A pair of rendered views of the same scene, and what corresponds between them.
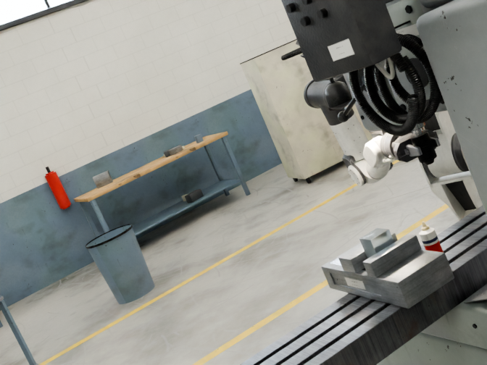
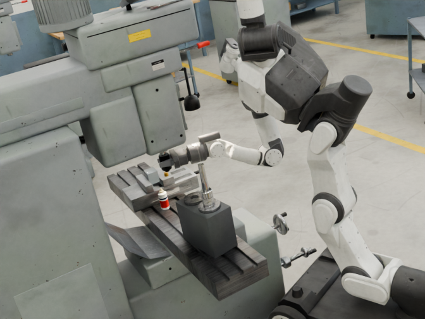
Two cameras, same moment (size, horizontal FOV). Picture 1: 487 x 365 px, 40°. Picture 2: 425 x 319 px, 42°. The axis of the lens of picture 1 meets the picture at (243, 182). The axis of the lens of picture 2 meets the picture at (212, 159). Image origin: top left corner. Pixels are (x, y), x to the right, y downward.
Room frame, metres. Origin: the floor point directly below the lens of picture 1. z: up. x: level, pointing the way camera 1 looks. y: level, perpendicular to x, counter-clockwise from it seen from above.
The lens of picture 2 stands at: (1.90, -2.68, 2.23)
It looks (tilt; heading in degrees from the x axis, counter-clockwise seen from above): 25 degrees down; 90
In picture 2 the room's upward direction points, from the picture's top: 11 degrees counter-clockwise
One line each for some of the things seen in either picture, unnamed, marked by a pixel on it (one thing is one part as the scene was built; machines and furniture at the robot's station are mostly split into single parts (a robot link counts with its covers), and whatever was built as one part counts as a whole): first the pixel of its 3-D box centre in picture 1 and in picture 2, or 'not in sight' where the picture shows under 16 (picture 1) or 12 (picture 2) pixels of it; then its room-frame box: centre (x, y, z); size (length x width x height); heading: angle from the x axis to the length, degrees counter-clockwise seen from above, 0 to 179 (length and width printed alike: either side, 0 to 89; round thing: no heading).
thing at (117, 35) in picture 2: not in sight; (130, 30); (1.70, -0.47, 1.81); 0.47 x 0.26 x 0.16; 24
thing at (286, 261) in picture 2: not in sight; (298, 255); (2.25, -0.38, 0.53); 0.22 x 0.06 x 0.06; 24
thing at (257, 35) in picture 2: not in sight; (258, 32); (2.17, -0.67, 1.75); 0.12 x 0.09 x 0.14; 156
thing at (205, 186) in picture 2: not in sight; (203, 177); (1.87, -0.78, 1.27); 0.03 x 0.03 x 0.11
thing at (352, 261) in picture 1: (369, 251); (163, 176); (1.67, -0.23, 1.04); 0.15 x 0.06 x 0.04; 112
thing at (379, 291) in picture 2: not in sight; (372, 276); (2.49, -0.82, 0.68); 0.21 x 0.20 x 0.13; 137
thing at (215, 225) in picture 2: not in sight; (205, 221); (1.84, -0.74, 1.05); 0.22 x 0.12 x 0.20; 123
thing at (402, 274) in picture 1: (380, 264); (159, 184); (1.64, -0.24, 1.01); 0.35 x 0.15 x 0.11; 22
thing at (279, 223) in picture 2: not in sight; (274, 226); (2.17, -0.26, 0.65); 0.16 x 0.12 x 0.12; 24
